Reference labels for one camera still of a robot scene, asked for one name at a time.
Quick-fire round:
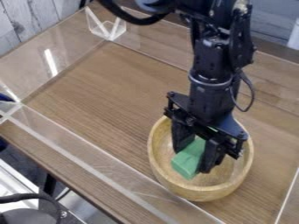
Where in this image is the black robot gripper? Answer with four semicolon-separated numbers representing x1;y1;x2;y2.
163;74;248;173

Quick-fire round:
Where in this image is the green rectangular block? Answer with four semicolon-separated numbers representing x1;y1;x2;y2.
171;134;211;180

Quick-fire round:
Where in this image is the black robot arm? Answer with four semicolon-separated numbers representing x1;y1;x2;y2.
97;0;256;173

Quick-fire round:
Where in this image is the light wooden bowl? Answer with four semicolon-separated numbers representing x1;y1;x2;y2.
147;116;255;202

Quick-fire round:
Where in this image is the clear acrylic tray enclosure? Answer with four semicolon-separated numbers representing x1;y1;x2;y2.
0;13;299;224

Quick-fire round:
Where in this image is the black metal bracket with screw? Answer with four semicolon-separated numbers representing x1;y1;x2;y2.
37;188;87;224

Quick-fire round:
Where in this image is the black cable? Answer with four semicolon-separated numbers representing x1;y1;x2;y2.
0;192;62;224

